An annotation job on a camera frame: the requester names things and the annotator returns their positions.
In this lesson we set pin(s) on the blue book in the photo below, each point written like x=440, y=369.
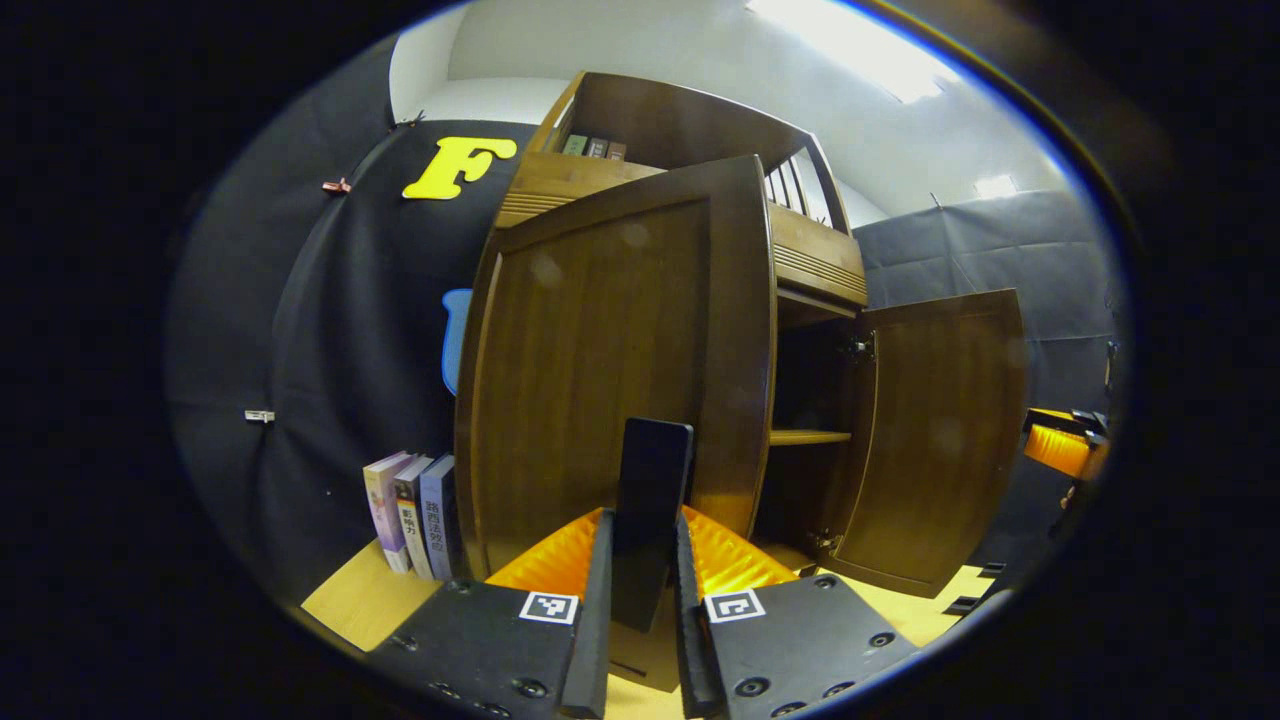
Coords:
x=440, y=515

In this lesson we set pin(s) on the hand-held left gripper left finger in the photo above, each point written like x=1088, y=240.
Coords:
x=590, y=640

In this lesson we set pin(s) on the green book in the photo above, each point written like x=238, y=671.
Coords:
x=575, y=145

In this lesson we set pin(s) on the wooden shoe cabinet door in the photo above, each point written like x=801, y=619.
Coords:
x=600, y=340
x=940, y=440

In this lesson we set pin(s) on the red clip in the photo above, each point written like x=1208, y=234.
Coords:
x=336, y=186

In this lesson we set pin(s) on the wooden double-door shoe cabinet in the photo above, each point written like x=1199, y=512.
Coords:
x=680, y=115

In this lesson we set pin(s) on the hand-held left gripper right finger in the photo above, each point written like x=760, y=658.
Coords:
x=692, y=640

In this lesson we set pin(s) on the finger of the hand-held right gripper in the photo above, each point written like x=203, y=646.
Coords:
x=1065, y=420

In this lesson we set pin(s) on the black backdrop cloth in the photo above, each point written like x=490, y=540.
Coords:
x=360, y=330
x=1000, y=245

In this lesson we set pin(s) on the large ceiling light panel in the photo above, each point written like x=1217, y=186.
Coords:
x=860, y=45

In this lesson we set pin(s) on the small ceiling light panel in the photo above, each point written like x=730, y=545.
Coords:
x=996, y=186

